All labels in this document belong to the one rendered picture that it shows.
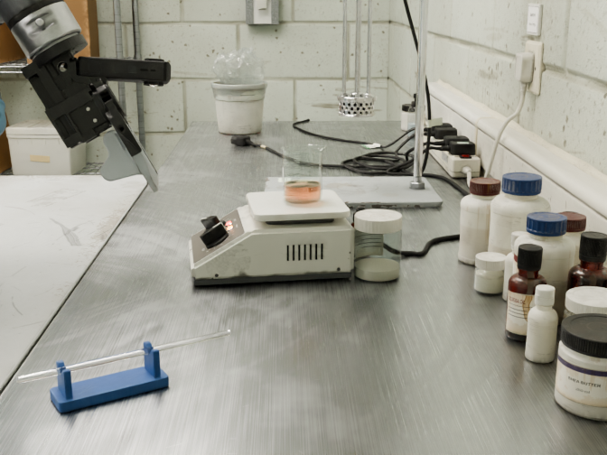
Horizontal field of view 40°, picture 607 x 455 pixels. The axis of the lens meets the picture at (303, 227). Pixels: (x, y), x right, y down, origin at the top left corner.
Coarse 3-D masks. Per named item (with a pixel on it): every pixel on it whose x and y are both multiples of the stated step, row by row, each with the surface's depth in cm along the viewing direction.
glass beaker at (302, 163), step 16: (288, 144) 106; (304, 144) 107; (320, 144) 106; (288, 160) 103; (304, 160) 102; (320, 160) 103; (288, 176) 103; (304, 176) 103; (320, 176) 104; (288, 192) 104; (304, 192) 103; (320, 192) 104
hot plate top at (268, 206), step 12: (252, 192) 111; (264, 192) 111; (276, 192) 111; (324, 192) 111; (252, 204) 105; (264, 204) 105; (276, 204) 105; (324, 204) 105; (336, 204) 105; (252, 216) 102; (264, 216) 100; (276, 216) 100; (288, 216) 101; (300, 216) 101; (312, 216) 101; (324, 216) 101; (336, 216) 102; (348, 216) 102
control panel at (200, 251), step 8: (232, 216) 109; (232, 224) 106; (240, 224) 104; (200, 232) 111; (232, 232) 103; (240, 232) 101; (192, 240) 109; (200, 240) 108; (224, 240) 102; (192, 248) 106; (200, 248) 104; (208, 248) 103; (216, 248) 101; (192, 256) 103; (200, 256) 101
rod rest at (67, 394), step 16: (144, 368) 77; (160, 368) 77; (64, 384) 71; (80, 384) 74; (96, 384) 74; (112, 384) 74; (128, 384) 74; (144, 384) 74; (160, 384) 75; (64, 400) 71; (80, 400) 72; (96, 400) 72; (112, 400) 73
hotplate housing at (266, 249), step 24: (240, 216) 108; (240, 240) 100; (264, 240) 100; (288, 240) 101; (312, 240) 101; (336, 240) 102; (192, 264) 102; (216, 264) 100; (240, 264) 101; (264, 264) 101; (288, 264) 102; (312, 264) 102; (336, 264) 103
